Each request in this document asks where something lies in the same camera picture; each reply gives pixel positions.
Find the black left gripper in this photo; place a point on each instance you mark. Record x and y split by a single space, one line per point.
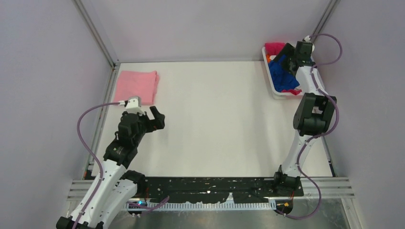
156 123

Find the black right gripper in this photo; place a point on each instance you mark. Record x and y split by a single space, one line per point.
287 51

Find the blue printed t shirt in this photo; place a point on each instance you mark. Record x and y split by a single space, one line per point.
283 81

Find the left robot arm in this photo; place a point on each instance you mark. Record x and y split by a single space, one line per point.
115 184

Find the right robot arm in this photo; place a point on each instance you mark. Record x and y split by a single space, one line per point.
312 117

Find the magenta t shirt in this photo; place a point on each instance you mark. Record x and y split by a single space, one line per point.
274 48

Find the folded pink t shirt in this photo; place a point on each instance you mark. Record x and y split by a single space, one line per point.
141 84

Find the white plastic basket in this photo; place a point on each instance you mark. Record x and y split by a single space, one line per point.
277 95

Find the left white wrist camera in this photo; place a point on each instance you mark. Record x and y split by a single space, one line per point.
132 104

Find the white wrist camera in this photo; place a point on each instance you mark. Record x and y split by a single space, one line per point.
308 39
132 104

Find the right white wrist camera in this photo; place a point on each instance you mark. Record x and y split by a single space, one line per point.
308 39

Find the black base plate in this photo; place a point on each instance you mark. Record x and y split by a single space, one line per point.
211 190

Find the white slotted cable duct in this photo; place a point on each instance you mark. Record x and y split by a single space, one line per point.
217 206

